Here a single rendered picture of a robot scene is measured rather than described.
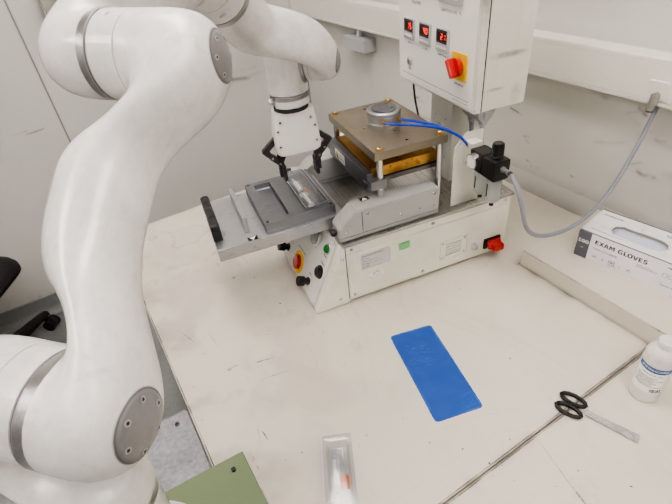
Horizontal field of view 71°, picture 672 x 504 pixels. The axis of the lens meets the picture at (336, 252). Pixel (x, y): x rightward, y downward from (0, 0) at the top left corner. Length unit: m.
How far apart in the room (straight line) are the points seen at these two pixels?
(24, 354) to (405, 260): 0.84
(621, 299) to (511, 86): 0.52
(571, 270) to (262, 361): 0.75
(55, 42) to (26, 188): 1.88
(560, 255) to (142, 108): 1.02
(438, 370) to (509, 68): 0.64
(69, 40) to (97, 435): 0.41
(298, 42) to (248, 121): 1.73
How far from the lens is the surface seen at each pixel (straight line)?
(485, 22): 1.02
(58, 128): 2.40
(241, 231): 1.07
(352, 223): 1.03
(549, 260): 1.25
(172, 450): 1.00
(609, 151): 1.44
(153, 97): 0.53
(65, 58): 0.63
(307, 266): 1.19
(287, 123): 1.03
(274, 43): 0.87
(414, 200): 1.08
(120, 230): 0.52
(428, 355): 1.04
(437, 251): 1.19
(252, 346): 1.10
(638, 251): 1.22
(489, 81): 1.07
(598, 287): 1.21
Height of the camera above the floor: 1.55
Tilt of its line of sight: 37 degrees down
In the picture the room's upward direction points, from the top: 7 degrees counter-clockwise
